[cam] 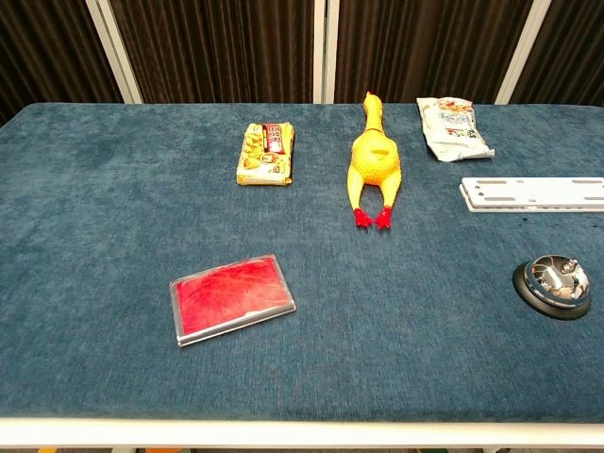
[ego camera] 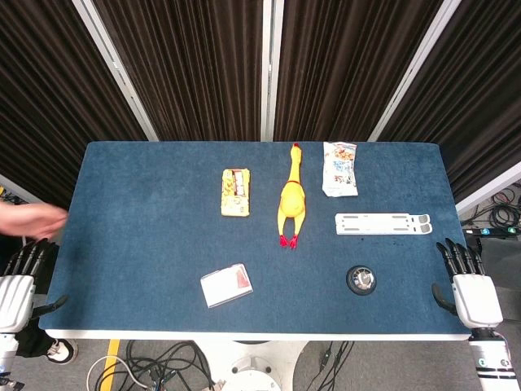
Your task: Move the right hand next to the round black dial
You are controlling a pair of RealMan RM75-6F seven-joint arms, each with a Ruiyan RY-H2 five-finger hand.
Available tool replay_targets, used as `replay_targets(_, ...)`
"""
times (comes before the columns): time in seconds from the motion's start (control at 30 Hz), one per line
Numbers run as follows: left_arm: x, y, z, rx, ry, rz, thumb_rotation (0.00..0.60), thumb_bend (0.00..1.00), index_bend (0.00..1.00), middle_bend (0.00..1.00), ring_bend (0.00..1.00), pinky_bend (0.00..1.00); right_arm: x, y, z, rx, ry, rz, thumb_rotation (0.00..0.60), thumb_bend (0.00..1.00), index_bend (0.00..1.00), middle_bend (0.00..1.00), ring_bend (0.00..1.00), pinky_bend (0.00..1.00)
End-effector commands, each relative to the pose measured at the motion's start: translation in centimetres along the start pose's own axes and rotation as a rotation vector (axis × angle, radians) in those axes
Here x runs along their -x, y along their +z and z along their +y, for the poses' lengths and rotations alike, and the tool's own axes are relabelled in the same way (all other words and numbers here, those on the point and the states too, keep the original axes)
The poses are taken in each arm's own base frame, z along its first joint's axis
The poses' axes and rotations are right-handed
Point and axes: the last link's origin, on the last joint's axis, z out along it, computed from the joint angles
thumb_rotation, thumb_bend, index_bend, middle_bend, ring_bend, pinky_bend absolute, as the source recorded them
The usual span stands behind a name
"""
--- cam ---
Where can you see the chrome bell with black base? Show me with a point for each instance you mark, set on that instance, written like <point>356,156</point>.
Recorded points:
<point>557,285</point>

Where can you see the yellow snack box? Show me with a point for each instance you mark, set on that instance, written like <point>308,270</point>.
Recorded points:
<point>264,165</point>

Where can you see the yellow rubber chicken toy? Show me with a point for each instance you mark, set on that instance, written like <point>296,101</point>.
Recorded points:
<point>374,160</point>

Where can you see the blue table mat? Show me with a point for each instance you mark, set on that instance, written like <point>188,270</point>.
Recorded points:
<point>141,198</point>

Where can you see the white snack bag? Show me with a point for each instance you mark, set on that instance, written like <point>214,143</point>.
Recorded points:
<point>453,129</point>

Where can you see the dark pleated partition panel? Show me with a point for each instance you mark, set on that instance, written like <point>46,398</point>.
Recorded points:
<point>571,47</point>
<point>42,52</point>
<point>212,47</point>
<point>424,42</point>

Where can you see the white partition post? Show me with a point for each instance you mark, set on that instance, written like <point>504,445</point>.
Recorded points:
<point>521,52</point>
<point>325,52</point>
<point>115,52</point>

